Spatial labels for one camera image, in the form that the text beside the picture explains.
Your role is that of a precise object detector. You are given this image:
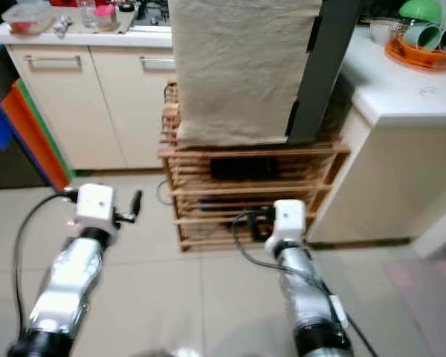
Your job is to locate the clear plastic food container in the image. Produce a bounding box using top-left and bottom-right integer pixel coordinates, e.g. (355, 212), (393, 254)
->
(1, 4), (53, 36)

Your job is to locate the black flat tray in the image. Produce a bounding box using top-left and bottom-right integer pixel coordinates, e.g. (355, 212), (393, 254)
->
(208, 156), (282, 181)

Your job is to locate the wooden slatted rack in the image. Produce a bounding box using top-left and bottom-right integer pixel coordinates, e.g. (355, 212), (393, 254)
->
(158, 80), (350, 252)

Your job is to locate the beige kitchen base cabinet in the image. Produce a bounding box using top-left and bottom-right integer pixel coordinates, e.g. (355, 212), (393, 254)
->
(6, 45), (175, 172)

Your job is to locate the green cutting board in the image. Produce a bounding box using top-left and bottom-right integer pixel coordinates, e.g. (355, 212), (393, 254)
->
(17, 78), (73, 179)

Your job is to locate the beige glossy counter cabinet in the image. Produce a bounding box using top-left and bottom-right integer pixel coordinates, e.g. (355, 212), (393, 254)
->
(308, 104), (446, 246)

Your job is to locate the pink-lidded small container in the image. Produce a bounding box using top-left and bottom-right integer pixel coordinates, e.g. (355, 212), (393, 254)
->
(94, 4), (116, 30)

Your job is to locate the steel gas hob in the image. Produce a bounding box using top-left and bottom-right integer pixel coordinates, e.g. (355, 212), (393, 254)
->
(130, 0), (172, 29)

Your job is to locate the orange dish tray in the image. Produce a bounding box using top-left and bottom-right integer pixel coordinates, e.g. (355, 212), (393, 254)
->
(384, 37), (446, 73)

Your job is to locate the green bowl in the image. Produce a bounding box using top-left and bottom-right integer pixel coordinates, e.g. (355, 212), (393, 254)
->
(398, 0), (443, 22)

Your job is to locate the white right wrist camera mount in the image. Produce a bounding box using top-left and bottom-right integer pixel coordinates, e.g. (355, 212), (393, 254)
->
(269, 199), (307, 250)

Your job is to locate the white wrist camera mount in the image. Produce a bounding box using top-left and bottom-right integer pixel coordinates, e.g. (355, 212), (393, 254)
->
(76, 184), (116, 226)
(269, 199), (307, 250)

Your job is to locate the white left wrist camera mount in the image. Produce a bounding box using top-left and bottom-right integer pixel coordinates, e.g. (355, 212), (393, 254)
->
(76, 184), (116, 226)

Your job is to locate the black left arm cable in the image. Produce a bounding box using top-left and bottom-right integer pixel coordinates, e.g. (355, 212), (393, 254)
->
(12, 192), (79, 343)

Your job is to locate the steel drawer handle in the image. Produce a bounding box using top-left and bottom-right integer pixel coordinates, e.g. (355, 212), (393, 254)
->
(25, 54), (83, 70)
(140, 56), (174, 71)

